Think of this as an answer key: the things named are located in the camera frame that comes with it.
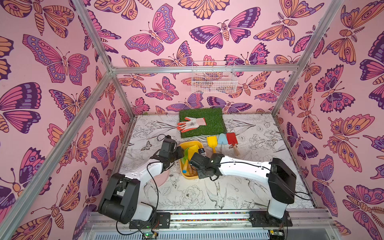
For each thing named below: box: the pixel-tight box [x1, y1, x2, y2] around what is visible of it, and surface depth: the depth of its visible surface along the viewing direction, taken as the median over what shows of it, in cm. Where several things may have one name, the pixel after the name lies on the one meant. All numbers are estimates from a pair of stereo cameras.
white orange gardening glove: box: [177, 117, 207, 133], surface depth 111 cm
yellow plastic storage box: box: [179, 140, 204, 150], surface depth 100 cm
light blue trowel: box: [218, 133, 228, 145], surface depth 107 cm
